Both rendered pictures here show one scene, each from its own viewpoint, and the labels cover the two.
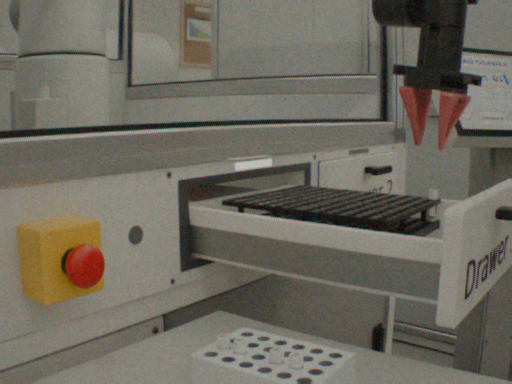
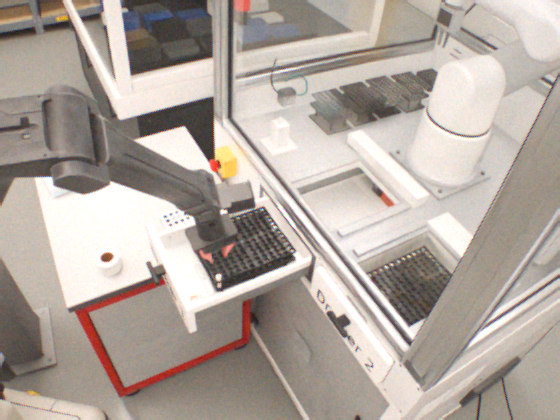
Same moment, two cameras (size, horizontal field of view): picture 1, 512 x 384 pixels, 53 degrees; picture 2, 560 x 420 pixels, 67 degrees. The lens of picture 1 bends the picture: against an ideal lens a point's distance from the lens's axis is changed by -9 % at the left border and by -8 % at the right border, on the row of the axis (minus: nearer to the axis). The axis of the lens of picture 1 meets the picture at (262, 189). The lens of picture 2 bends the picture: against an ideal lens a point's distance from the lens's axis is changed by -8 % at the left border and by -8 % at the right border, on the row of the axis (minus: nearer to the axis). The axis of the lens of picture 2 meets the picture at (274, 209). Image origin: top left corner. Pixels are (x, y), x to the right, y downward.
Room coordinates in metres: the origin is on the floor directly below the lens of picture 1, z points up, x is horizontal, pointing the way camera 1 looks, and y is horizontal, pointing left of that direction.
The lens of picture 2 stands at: (1.02, -0.77, 1.80)
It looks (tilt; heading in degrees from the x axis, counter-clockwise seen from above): 46 degrees down; 110
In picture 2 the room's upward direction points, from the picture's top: 5 degrees clockwise
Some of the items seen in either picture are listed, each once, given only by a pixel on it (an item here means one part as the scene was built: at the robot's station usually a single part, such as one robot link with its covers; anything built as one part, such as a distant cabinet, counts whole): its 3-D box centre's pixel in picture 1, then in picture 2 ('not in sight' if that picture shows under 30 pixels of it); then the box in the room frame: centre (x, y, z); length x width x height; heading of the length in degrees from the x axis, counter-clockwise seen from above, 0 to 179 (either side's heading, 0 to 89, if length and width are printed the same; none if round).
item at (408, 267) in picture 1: (329, 227); (244, 249); (0.69, -0.08, 0.86); 0.40 x 0.26 x 0.06; 53
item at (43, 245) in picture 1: (62, 258); (224, 162); (0.49, 0.19, 0.88); 0.07 x 0.05 x 0.07; 143
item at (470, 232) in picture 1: (488, 239); (169, 275); (0.57, -0.25, 0.87); 0.29 x 0.02 x 0.11; 143
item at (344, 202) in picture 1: (335, 224); (241, 249); (0.69, -0.09, 0.87); 0.22 x 0.18 x 0.06; 53
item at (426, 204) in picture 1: (410, 210); (205, 255); (0.63, -0.17, 0.90); 0.18 x 0.02 x 0.01; 143
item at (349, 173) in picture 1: (362, 186); (348, 324); (1.01, -0.18, 0.87); 0.29 x 0.02 x 0.11; 143
